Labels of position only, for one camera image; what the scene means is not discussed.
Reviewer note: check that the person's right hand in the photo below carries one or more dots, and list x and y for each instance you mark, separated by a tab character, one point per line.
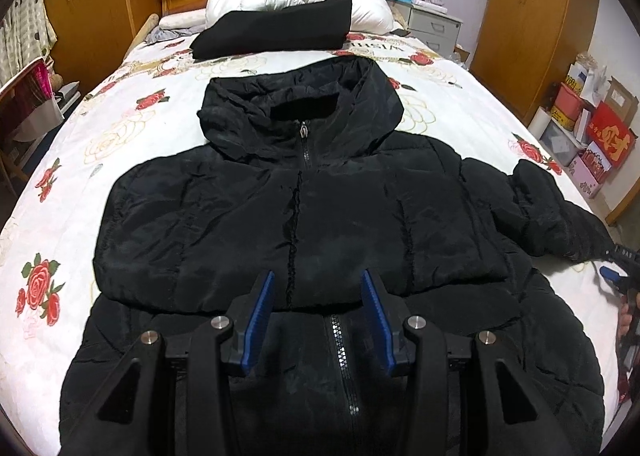
625	323

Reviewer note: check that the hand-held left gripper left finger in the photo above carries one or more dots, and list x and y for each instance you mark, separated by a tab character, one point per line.
257	321

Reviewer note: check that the patterned curtain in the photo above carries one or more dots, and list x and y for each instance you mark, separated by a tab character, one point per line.
25	31

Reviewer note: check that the pale pink pillow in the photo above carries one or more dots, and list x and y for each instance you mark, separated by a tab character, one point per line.
180	20

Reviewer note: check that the wooden wardrobe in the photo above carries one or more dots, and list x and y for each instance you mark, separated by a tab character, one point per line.
95	1
530	26

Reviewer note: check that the black hooded puffer jacket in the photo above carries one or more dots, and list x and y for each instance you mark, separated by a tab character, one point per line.
350	216

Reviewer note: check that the white floral blanket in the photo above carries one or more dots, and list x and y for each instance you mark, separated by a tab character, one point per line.
125	131

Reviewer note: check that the pile of cardboard boxes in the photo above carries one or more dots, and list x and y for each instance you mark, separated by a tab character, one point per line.
610	136

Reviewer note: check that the folded black garment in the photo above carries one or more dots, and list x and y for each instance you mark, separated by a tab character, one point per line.
275	31

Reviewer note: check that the wooden chair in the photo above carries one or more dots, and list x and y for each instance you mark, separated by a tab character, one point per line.
25	106

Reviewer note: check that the grey crumpled cloth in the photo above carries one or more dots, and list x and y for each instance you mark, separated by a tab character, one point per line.
167	35

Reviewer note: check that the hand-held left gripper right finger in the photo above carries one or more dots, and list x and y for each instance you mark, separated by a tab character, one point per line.
378	321

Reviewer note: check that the grey drawer nightstand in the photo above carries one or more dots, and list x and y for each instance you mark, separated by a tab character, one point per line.
430	28

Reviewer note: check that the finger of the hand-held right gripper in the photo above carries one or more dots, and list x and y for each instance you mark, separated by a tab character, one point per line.
609	274

